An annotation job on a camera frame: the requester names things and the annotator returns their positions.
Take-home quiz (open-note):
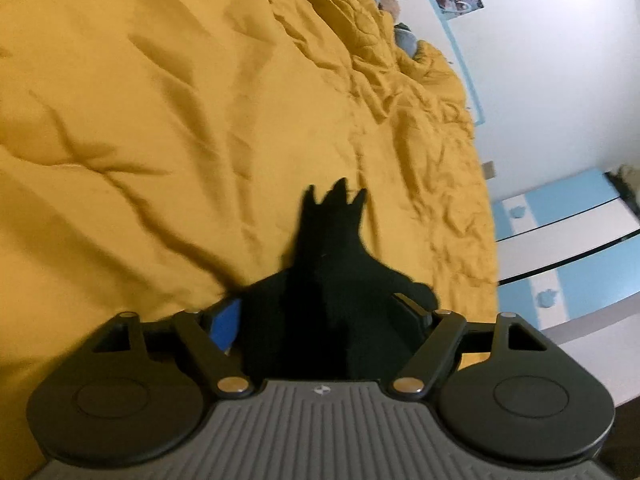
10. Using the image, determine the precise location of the black garment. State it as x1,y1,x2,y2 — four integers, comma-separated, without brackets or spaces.
227,176,441,381

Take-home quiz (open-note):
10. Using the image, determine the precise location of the blue and white wardrobe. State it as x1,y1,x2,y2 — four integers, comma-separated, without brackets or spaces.
492,167,640,406

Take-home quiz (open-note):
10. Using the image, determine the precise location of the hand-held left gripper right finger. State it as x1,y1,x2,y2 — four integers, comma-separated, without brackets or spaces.
390,292,558,401

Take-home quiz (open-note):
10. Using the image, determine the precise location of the mustard yellow blanket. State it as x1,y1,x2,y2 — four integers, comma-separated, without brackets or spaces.
0,0,501,461

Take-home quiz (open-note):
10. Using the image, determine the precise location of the blue plush toy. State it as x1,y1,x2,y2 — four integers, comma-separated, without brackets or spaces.
392,22,421,58

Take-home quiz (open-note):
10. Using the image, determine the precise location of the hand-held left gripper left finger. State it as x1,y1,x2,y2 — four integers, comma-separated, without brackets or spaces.
90,297,253,400

